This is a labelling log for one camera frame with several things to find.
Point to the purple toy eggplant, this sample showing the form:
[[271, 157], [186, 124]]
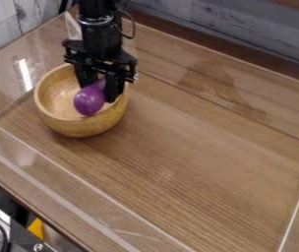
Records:
[[90, 98]]

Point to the yellow black machine base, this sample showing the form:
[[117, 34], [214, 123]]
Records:
[[35, 236]]

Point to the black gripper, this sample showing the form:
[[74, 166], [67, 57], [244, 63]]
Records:
[[98, 55]]

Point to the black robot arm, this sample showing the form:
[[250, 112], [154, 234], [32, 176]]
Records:
[[103, 11]]

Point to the brown wooden bowl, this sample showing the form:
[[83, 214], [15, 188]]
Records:
[[54, 98]]

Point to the clear acrylic corner bracket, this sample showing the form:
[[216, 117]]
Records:
[[73, 27]]

